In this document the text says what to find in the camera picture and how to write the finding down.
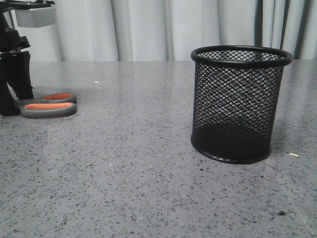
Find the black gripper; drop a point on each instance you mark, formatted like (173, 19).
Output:
(11, 44)

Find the black mesh pen bucket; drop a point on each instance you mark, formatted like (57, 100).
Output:
(235, 100)

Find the grey orange handled scissors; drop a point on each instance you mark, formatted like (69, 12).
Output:
(51, 106)

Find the white pleated curtain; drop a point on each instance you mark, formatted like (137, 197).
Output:
(146, 30)

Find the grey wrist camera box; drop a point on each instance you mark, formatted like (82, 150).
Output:
(35, 17)

